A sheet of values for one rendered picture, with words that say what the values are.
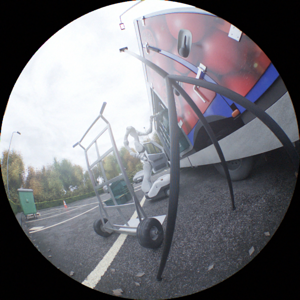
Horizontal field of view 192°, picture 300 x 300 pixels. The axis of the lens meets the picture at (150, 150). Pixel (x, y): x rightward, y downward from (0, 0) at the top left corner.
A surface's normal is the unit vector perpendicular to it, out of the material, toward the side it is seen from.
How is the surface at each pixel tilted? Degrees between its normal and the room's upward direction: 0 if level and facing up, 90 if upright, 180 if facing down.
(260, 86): 90
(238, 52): 90
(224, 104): 90
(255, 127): 90
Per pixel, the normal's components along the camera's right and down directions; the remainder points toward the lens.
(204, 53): -0.91, 0.42
